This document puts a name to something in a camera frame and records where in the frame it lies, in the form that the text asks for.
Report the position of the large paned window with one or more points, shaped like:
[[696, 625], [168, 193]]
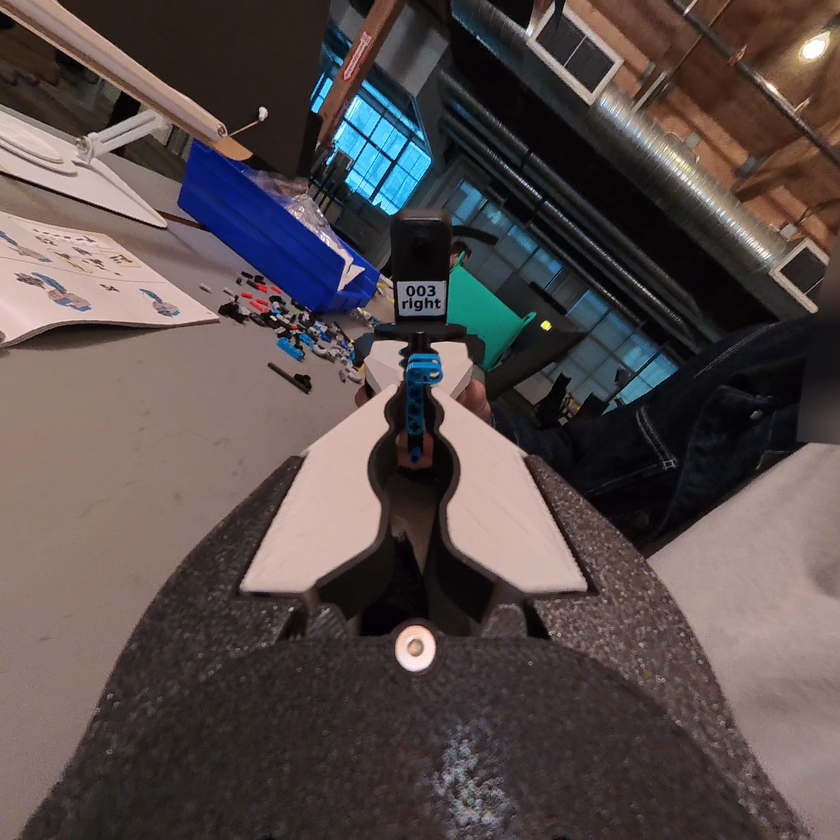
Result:
[[377, 148]]

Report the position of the silver ventilation duct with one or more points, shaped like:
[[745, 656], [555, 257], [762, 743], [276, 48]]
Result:
[[676, 170]]

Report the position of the grey desk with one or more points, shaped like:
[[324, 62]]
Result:
[[131, 459]]

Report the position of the teal board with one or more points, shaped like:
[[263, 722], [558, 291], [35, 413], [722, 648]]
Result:
[[485, 308]]

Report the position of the open instruction booklet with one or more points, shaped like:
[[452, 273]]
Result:
[[79, 282]]

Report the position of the white shirt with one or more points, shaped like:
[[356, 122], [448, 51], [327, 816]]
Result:
[[754, 623]]

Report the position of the blue storage bin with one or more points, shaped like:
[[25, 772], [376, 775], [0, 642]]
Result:
[[262, 229]]

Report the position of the clear plastic bag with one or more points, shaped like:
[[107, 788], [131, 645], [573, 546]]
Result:
[[302, 203]]

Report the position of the blue L-shaped brick beam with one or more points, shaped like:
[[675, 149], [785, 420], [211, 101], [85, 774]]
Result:
[[413, 394]]

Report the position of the person's right forearm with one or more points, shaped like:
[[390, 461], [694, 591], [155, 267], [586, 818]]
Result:
[[689, 420]]

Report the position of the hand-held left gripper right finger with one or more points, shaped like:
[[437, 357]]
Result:
[[505, 512]]

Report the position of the black brick axle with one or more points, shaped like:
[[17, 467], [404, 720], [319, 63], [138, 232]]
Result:
[[292, 377]]

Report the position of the ceiling lamp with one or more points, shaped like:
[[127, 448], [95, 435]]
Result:
[[814, 47]]

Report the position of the person's right hand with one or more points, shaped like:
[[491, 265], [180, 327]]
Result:
[[476, 401]]

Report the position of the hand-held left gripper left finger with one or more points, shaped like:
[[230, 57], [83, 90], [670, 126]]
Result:
[[315, 512]]

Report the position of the light blue brick connector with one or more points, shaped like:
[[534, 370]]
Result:
[[290, 351]]

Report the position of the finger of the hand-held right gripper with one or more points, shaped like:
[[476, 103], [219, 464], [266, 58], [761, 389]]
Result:
[[382, 364], [456, 364]]

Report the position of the pile of small brick pieces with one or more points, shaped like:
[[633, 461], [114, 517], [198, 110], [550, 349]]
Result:
[[289, 318]]

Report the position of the black ceiling pipe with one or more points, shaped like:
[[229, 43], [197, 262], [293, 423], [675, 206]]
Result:
[[764, 82]]

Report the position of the white vent grille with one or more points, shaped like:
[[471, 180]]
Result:
[[577, 52], [797, 269]]

